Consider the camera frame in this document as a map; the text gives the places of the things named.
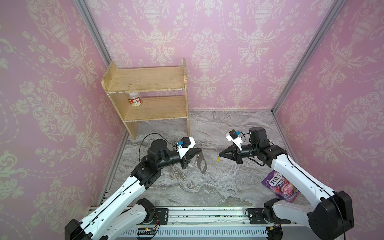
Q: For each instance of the small white jar red label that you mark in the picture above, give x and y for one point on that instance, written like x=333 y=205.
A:
x=134 y=99

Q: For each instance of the purple candy packet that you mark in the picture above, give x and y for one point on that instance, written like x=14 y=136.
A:
x=279 y=185

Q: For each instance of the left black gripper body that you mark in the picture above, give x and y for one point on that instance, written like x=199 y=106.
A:
x=184 y=161

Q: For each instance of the wooden two-tier shelf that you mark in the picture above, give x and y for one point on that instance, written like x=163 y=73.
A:
x=163 y=91

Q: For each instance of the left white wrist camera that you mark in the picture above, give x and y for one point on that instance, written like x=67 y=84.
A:
x=184 y=145

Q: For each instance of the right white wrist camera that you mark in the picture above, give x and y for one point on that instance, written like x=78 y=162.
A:
x=235 y=137

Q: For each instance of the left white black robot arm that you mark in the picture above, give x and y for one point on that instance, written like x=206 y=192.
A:
x=112 y=218

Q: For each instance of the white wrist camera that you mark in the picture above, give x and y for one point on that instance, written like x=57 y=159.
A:
x=235 y=137
x=184 y=145

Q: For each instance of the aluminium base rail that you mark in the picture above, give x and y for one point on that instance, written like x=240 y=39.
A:
x=200 y=223

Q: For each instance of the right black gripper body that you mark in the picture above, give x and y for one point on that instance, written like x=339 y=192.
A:
x=237 y=154

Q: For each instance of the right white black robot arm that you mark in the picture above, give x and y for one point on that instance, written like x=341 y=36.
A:
x=330 y=213

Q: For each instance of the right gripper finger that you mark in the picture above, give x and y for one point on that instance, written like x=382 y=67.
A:
x=227 y=156
x=229 y=151

